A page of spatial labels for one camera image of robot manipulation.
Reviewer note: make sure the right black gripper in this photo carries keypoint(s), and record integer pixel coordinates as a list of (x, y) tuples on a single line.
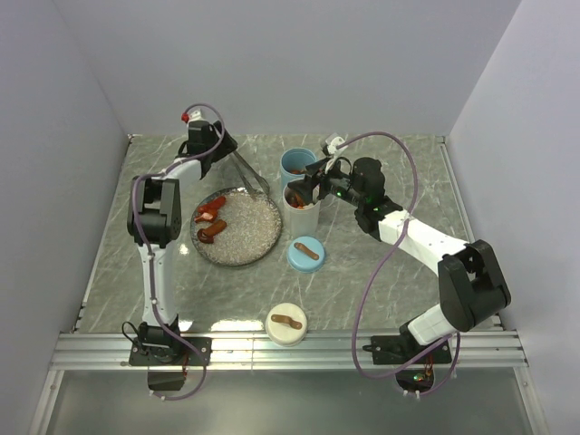
[(306, 186)]

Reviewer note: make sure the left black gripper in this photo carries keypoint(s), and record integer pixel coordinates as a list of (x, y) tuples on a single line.
[(227, 146)]

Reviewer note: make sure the white lid brown handle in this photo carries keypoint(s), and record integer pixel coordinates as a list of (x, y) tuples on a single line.
[(286, 324)]

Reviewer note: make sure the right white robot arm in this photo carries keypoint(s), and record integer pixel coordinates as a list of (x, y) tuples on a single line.
[(394, 225)]

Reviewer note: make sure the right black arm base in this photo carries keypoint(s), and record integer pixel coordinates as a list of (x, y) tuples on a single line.
[(396, 350)]

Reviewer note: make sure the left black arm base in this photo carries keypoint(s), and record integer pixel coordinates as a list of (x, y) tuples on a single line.
[(167, 360)]

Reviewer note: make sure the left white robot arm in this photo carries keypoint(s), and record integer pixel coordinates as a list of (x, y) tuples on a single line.
[(155, 222)]

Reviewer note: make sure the blue cylindrical container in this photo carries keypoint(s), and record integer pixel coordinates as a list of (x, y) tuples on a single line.
[(293, 164)]

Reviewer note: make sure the speckled grey plate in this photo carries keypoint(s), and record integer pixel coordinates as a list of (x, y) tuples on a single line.
[(253, 226)]

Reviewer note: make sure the white cylindrical container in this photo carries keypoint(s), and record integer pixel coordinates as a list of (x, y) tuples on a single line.
[(301, 216)]

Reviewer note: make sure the red sausage toy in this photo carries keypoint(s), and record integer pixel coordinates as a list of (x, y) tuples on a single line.
[(208, 212)]

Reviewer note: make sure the brown sausage toy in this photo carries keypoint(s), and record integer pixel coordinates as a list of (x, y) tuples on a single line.
[(207, 235)]

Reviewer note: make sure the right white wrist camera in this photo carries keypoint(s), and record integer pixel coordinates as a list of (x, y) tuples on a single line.
[(332, 149)]

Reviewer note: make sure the blue lid brown handle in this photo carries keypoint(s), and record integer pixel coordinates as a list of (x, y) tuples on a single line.
[(306, 254)]

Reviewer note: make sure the aluminium right side rail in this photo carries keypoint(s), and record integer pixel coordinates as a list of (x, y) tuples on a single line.
[(471, 235)]

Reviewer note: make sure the aluminium rail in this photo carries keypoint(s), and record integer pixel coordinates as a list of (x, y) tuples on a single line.
[(254, 351), (471, 235)]

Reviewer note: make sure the aluminium front rail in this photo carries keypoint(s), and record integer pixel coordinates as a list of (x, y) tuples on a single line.
[(254, 351)]

